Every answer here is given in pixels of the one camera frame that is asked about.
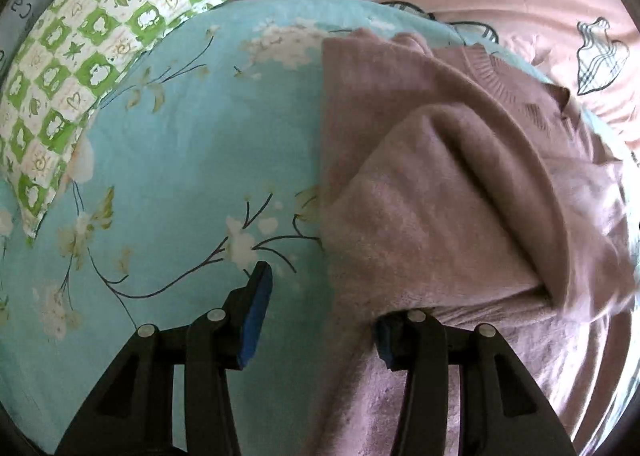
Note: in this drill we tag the grey pillow with lettering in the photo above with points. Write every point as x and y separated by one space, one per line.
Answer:
30 1

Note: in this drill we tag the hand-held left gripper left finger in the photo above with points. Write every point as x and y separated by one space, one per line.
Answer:
255 326

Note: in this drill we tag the green checked pillow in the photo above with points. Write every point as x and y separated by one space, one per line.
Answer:
100 36

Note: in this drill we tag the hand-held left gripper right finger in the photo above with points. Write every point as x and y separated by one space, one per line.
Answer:
384 341

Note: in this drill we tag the mauve knit sweater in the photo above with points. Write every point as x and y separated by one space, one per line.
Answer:
425 186

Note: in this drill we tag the light blue floral bedsheet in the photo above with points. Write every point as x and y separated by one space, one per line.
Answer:
175 161

